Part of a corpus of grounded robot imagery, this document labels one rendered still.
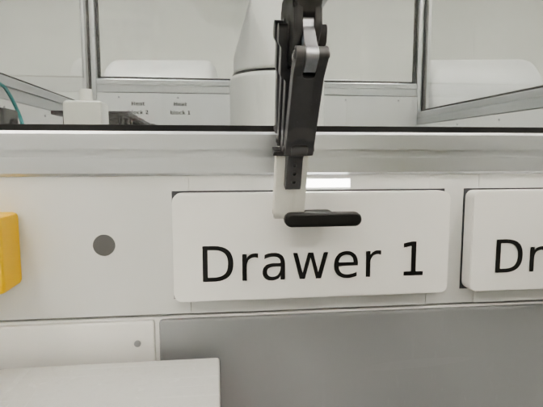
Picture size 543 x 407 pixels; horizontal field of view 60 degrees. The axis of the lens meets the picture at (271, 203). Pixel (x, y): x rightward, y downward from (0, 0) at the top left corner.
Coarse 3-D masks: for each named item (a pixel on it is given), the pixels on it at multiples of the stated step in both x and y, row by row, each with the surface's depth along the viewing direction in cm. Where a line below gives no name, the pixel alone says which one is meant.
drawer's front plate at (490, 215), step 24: (480, 192) 50; (504, 192) 50; (528, 192) 51; (480, 216) 50; (504, 216) 51; (528, 216) 51; (480, 240) 51; (528, 240) 51; (480, 264) 51; (504, 264) 51; (528, 264) 52; (480, 288) 51; (504, 288) 52; (528, 288) 52
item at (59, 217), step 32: (0, 192) 46; (32, 192) 46; (64, 192) 47; (96, 192) 47; (128, 192) 47; (160, 192) 48; (448, 192) 51; (32, 224) 47; (64, 224) 47; (96, 224) 47; (128, 224) 48; (160, 224) 48; (32, 256) 47; (64, 256) 47; (96, 256) 48; (128, 256) 48; (160, 256) 49; (448, 256) 52; (32, 288) 47; (64, 288) 48; (96, 288) 48; (128, 288) 48; (160, 288) 49; (448, 288) 53; (0, 320) 47
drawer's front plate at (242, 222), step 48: (192, 192) 48; (240, 192) 48; (336, 192) 48; (384, 192) 49; (432, 192) 49; (192, 240) 47; (240, 240) 48; (288, 240) 48; (336, 240) 49; (384, 240) 49; (432, 240) 50; (192, 288) 47; (240, 288) 48; (288, 288) 49; (336, 288) 49; (384, 288) 50; (432, 288) 51
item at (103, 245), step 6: (96, 240) 48; (102, 240) 48; (108, 240) 48; (96, 246) 48; (102, 246) 48; (108, 246) 48; (114, 246) 48; (96, 252) 48; (102, 252) 48; (108, 252) 48
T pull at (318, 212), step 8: (288, 216) 44; (296, 216) 44; (304, 216) 44; (312, 216) 44; (320, 216) 45; (328, 216) 45; (336, 216) 45; (344, 216) 45; (352, 216) 45; (360, 216) 45; (288, 224) 44; (296, 224) 44; (304, 224) 44; (312, 224) 45; (320, 224) 45; (328, 224) 45; (336, 224) 45; (344, 224) 45; (352, 224) 45
